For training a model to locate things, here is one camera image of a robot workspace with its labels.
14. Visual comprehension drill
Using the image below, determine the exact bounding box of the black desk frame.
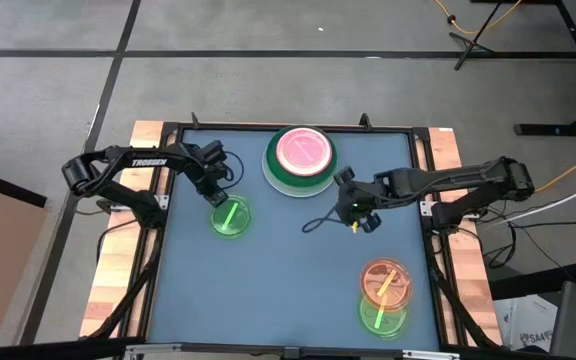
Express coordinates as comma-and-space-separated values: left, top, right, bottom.
470, 0, 576, 137

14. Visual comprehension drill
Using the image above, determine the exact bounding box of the white printed bag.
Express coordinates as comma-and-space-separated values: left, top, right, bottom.
492, 293, 560, 354

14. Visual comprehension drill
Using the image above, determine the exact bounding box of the cream plastic plate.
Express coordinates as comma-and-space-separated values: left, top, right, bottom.
274, 125, 335, 179

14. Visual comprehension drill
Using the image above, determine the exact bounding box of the large pale blue plastic plate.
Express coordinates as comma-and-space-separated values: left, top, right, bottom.
261, 144, 340, 198

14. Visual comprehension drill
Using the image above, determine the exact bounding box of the black table frame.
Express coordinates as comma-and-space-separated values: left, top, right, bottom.
80, 112, 502, 360

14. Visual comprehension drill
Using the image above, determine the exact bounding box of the yellow cable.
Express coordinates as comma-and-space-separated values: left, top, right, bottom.
432, 0, 524, 36

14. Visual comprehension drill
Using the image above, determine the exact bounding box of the yellow extension cord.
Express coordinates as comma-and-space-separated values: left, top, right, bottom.
532, 145, 576, 194

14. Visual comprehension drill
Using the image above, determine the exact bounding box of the small translucent green plate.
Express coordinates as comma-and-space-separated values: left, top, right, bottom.
358, 294, 409, 339
207, 193, 253, 240

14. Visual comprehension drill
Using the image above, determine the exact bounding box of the black cable bundle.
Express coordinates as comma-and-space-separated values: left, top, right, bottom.
467, 199, 576, 271

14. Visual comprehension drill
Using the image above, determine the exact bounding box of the black tripod stand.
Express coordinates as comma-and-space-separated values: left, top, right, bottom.
447, 0, 505, 72

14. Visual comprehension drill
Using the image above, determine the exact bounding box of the white cable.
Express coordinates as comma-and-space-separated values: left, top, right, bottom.
487, 174, 576, 226

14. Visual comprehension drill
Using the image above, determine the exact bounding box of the small translucent orange plate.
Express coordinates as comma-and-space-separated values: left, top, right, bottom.
359, 257, 414, 312

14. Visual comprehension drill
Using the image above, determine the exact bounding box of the blue-grey table mat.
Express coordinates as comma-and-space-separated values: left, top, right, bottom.
147, 128, 442, 351

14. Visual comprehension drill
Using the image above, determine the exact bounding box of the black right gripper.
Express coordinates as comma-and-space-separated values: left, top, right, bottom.
333, 167, 387, 235

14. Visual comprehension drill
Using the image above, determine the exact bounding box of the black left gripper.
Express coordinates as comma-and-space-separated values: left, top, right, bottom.
187, 140, 230, 209

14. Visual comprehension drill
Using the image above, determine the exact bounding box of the dark green plastic plate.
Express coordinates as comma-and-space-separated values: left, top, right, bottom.
265, 127, 339, 190

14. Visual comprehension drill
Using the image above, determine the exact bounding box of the small translucent pink plate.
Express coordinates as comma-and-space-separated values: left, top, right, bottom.
279, 128, 330, 174

